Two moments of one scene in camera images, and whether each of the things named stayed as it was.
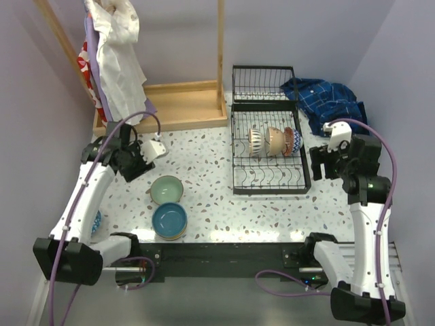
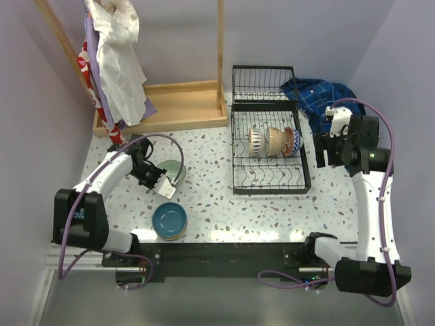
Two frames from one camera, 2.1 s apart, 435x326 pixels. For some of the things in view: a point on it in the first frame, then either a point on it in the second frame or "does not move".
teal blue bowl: x=169 y=219 does not move
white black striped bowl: x=255 y=142 does not move
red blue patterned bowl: x=293 y=141 does not move
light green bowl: x=166 y=189 -> x=172 y=168
